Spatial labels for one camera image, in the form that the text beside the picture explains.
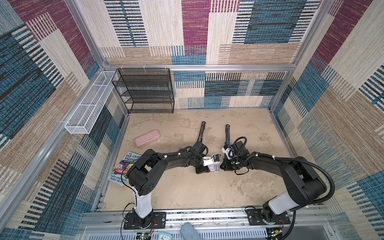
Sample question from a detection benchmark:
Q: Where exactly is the black stapler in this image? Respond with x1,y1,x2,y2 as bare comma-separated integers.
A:
198,121,206,142

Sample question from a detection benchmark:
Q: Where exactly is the red white staple box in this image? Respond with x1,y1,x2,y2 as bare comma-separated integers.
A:
208,165,220,173

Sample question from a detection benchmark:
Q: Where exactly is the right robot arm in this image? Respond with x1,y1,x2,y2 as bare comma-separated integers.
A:
220,141,327,224

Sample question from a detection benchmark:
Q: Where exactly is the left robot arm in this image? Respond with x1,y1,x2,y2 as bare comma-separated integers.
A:
126,141,209,222

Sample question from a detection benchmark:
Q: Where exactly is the pink pencil case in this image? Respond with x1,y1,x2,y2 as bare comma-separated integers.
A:
135,130,161,148

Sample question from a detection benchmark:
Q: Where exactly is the black mesh shelf rack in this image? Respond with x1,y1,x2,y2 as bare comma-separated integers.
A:
112,68,175,114

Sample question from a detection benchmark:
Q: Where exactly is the grey rounded object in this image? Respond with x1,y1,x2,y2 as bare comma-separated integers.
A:
180,223,203,240

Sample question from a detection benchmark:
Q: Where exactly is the purple paperback book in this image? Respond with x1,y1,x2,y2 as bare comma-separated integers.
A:
108,152,141,186

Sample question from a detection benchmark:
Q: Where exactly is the teal electronics box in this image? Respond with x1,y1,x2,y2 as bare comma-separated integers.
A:
158,233,173,240

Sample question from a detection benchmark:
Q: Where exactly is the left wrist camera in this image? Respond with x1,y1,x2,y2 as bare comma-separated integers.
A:
203,154,221,167

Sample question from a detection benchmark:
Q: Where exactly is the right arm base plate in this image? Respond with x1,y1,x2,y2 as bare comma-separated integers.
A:
245,206,291,226

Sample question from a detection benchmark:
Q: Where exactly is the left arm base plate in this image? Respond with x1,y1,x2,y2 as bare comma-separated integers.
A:
123,211,167,230

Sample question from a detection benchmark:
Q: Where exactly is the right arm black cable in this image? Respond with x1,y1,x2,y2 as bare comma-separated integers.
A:
233,136,336,240

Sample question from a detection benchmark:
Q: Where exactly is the white wire basket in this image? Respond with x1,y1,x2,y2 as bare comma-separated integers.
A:
65,71,115,135

